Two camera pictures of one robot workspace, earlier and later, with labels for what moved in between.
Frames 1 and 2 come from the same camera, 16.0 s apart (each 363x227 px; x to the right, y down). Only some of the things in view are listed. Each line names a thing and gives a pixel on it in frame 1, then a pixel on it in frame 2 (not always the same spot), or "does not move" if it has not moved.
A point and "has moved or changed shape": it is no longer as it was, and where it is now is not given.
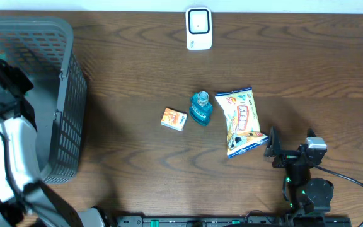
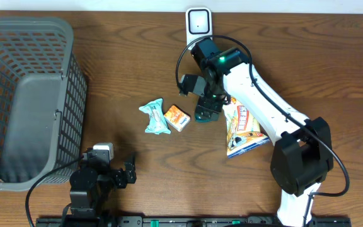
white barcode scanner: (199, 28) does not move
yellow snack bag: (242, 127) does not move
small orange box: (173, 120) has moved or changed shape
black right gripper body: (287, 157) → (213, 98)
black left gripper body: (11, 77) → (117, 178)
